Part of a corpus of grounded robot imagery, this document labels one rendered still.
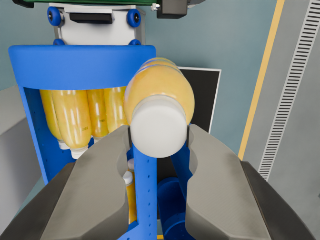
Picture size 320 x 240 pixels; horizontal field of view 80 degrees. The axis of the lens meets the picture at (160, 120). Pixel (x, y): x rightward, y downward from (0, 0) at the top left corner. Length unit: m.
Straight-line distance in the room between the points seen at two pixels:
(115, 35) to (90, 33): 0.07
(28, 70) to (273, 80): 1.88
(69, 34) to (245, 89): 1.54
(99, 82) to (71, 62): 0.05
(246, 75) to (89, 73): 1.64
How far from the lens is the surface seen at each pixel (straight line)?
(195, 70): 1.49
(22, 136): 0.86
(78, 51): 0.33
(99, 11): 0.51
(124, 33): 0.62
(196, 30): 1.64
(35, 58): 0.36
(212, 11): 1.69
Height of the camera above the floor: 1.55
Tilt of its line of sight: 67 degrees down
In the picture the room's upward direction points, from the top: 158 degrees clockwise
